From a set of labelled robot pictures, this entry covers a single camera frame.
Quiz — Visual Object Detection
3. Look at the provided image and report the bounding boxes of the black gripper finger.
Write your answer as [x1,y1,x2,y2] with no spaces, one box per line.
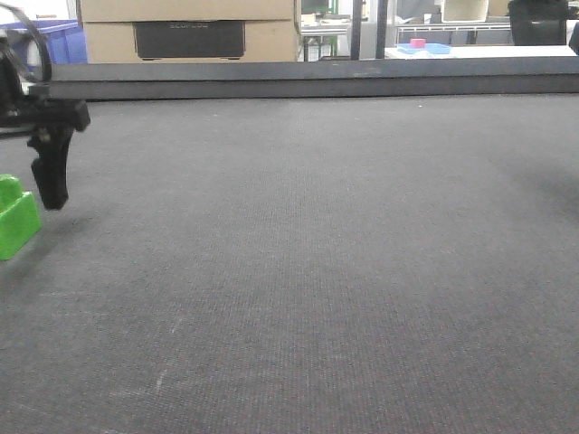
[27,125,74,211]

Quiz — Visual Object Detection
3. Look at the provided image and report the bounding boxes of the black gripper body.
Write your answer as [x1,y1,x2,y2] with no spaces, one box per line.
[1,35,90,139]

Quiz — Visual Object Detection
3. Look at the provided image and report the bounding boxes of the green toy building block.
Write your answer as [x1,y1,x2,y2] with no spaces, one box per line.
[1,174,42,260]

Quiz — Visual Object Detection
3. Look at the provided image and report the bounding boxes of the small pink block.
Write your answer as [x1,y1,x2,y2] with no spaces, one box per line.
[410,38,426,49]

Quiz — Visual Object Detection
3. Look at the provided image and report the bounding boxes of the blue plastic crate background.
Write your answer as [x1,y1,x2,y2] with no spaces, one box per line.
[1,20,88,65]

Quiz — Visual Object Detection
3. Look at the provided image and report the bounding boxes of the upper cardboard box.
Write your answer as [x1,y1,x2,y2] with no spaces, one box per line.
[81,0,301,22]

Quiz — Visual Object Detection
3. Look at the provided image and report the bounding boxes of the lower cardboard box black print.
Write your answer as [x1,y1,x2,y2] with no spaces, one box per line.
[83,21,300,64]

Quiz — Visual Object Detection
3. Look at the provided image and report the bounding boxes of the white table background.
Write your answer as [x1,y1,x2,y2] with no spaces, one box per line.
[384,45,577,60]

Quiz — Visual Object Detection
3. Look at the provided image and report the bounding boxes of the black office chair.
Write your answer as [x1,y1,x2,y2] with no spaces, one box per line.
[508,0,568,46]

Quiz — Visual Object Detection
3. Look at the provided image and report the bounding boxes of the black cable loop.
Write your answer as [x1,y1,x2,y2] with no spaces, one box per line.
[0,0,53,87]

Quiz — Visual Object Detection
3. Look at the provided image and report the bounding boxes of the dark conveyor side rail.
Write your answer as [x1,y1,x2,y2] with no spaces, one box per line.
[35,57,578,101]

